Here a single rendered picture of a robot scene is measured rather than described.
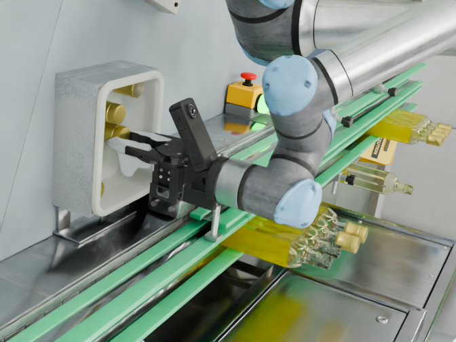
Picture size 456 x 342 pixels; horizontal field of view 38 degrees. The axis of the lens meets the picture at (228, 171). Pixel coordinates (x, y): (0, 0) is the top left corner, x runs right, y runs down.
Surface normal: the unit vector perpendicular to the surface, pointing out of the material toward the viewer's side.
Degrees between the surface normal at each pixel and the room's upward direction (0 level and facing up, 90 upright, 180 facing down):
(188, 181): 90
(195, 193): 90
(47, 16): 0
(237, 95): 90
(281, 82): 89
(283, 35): 80
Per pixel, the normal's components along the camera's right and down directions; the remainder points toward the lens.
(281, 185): -0.18, -0.51
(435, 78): -0.46, 0.26
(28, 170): 0.88, 0.26
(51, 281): 0.12, -0.93
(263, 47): -0.24, 0.88
